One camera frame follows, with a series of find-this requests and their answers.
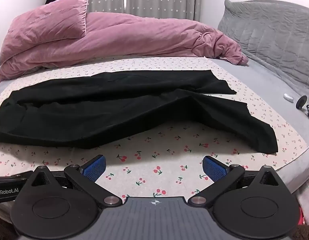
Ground pink cloth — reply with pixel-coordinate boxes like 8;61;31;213
298;172;309;227

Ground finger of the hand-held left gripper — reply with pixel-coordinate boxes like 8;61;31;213
0;171;34;182

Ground cherry print sheet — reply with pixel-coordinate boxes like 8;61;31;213
0;56;309;204

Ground pink pillow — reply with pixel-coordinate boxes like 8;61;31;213
5;0;92;55

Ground black pants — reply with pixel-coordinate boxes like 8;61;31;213
0;70;278;154

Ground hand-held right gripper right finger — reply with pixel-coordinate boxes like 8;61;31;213
188;155;279;207

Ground pink duvet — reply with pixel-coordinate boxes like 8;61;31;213
0;12;249;85

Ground grey quilted headboard cushion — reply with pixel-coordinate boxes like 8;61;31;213
217;0;309;94

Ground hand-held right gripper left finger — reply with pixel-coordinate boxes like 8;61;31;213
32;154;122;207

